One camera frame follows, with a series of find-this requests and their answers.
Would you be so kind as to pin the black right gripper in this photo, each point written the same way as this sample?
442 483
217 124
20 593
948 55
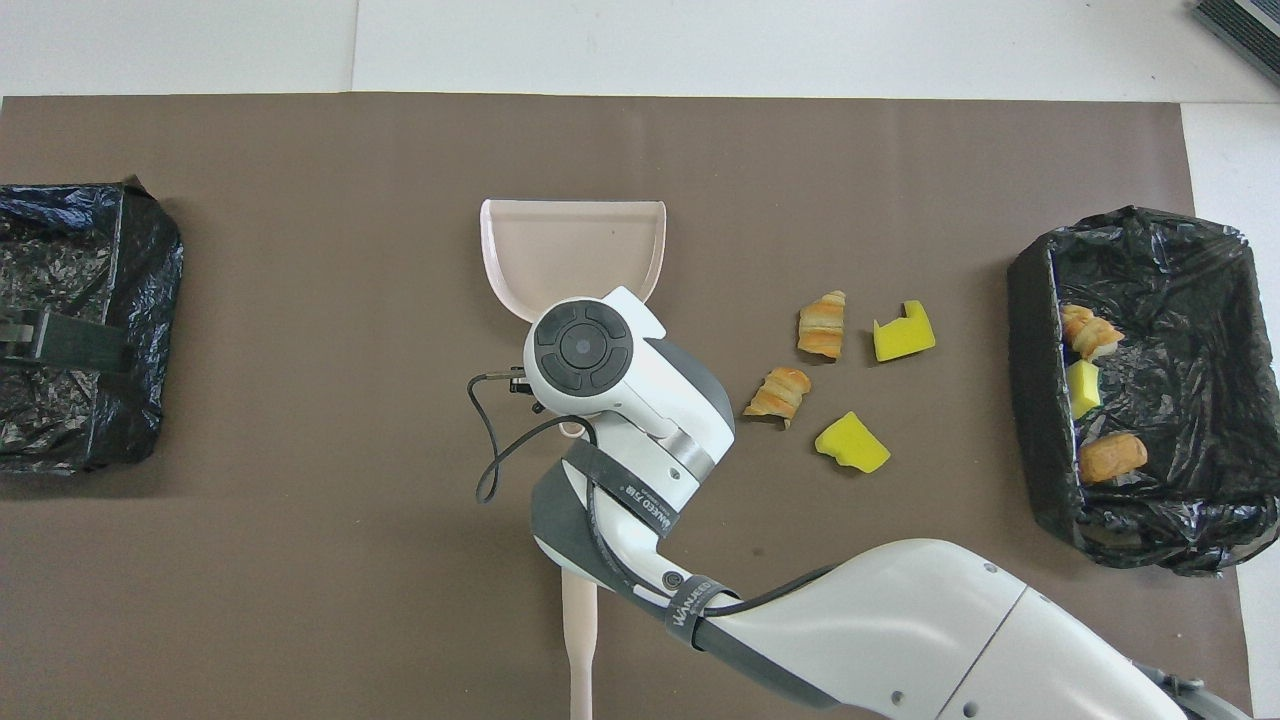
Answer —
525 385

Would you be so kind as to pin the pale pink plastic dustpan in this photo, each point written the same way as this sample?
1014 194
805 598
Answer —
570 250

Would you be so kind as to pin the orange striped croissant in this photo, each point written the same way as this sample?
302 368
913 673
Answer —
778 395
1090 332
822 325

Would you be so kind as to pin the yellow sponge wedge piece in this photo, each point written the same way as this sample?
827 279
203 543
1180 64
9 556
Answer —
852 442

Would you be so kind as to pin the yellow notched sponge piece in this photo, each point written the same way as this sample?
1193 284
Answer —
904 333

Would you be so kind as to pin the small yellow green sponge piece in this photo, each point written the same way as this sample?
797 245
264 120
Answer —
1082 388

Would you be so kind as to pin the brown bread roll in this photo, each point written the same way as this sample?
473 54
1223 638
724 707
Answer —
1112 457

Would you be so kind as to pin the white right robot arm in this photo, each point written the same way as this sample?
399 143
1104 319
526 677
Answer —
900 620

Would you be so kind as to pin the black bag lined bin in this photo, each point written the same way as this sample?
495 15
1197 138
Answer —
70 250
1190 400

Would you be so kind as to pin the brown table mat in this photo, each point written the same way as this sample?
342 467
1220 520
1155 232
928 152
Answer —
300 600

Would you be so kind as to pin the dark grey ribbed device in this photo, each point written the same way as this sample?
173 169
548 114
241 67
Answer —
1245 25

